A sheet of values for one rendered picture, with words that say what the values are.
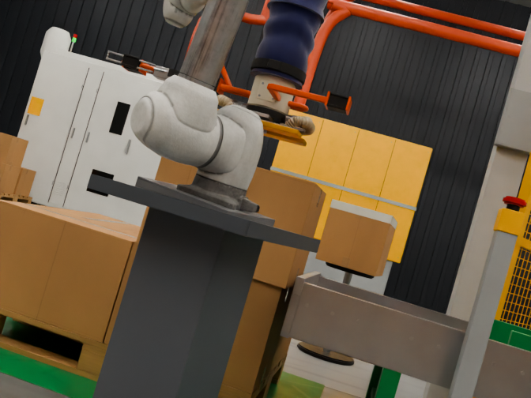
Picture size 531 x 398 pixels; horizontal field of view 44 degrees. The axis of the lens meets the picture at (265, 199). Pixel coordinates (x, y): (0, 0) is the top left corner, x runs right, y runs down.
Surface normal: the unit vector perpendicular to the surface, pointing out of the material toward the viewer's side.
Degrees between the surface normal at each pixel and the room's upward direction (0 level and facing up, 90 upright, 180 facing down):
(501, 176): 90
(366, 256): 90
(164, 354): 90
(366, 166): 90
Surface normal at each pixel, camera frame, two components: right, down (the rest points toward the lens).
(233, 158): 0.52, 0.30
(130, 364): -0.41, -0.15
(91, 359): -0.16, -0.08
